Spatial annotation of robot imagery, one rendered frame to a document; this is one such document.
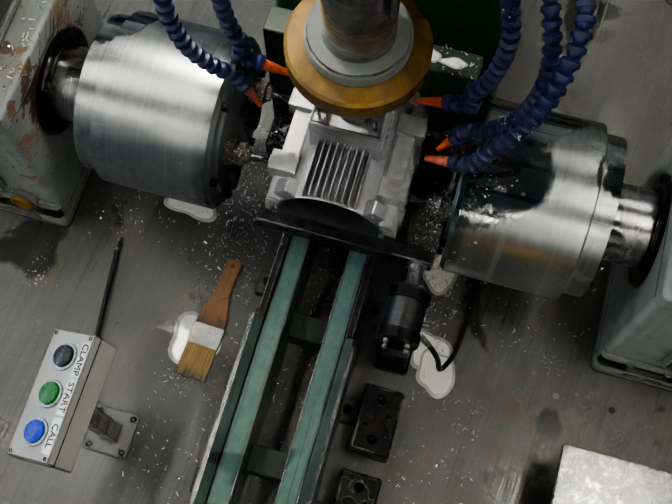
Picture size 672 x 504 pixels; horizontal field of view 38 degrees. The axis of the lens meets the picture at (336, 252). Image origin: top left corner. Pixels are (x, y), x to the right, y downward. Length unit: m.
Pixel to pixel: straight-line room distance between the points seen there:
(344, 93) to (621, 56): 0.76
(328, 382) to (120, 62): 0.52
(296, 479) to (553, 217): 0.50
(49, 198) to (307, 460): 0.57
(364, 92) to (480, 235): 0.25
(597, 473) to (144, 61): 0.83
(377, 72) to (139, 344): 0.64
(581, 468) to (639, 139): 0.60
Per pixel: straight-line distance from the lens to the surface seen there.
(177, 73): 1.31
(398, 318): 1.29
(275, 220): 1.35
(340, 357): 1.40
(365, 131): 1.31
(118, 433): 1.52
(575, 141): 1.29
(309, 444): 1.38
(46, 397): 1.28
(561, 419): 1.54
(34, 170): 1.47
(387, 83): 1.16
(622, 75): 1.78
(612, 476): 1.42
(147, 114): 1.31
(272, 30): 1.35
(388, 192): 1.31
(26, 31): 1.39
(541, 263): 1.28
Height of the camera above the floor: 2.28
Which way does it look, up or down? 70 degrees down
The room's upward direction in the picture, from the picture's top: 1 degrees counter-clockwise
